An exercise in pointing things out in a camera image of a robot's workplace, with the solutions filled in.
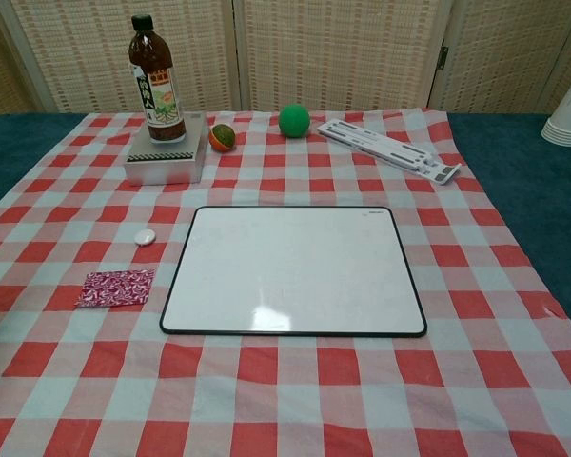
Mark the red patterned cloth pouch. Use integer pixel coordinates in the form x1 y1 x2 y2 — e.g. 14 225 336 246
74 268 156 309

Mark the small orange green ball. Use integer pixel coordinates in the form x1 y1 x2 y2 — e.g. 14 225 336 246
208 123 236 153

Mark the beige woven folding screen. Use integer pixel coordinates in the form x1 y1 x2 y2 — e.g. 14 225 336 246
0 0 571 115

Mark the red white checkered tablecloth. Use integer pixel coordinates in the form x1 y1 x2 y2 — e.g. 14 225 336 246
0 107 571 457

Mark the white board black rim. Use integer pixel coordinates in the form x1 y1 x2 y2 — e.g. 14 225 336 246
159 205 428 339

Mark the silver metal box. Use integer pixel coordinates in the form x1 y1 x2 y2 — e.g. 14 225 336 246
123 111 207 187

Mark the teal table cover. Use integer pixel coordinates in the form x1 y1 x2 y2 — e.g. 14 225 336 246
0 111 571 344

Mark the brown sauce bottle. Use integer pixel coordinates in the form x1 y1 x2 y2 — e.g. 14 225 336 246
127 13 187 144

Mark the white folding stand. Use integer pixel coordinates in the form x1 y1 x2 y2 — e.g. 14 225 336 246
316 118 463 186

